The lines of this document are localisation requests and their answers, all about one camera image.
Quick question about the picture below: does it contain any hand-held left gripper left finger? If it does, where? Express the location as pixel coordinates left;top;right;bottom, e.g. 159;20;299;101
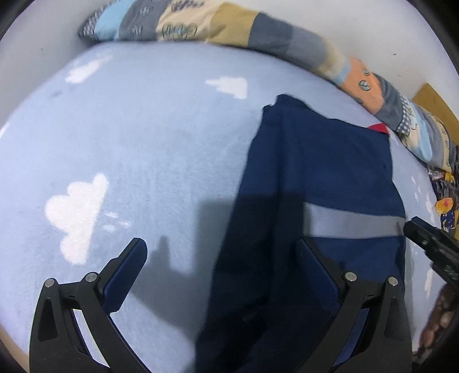
29;237;148;373

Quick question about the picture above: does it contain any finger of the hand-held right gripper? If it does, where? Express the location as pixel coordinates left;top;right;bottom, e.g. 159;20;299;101
404;217;459;281

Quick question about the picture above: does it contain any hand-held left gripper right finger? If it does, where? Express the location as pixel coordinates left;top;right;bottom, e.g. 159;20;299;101
296;238;414;373

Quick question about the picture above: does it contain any navy garment with red collar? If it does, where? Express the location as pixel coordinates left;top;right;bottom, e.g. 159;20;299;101
195;94;408;373

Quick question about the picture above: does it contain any wooden board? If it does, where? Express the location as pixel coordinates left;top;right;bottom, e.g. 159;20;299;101
412;83;459;123

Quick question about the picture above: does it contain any light blue cloud-print bed sheet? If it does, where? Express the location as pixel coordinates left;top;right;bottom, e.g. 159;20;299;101
0;41;450;373

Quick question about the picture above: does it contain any patchwork leaf-print quilt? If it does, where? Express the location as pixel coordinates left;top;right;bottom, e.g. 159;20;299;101
78;0;459;173

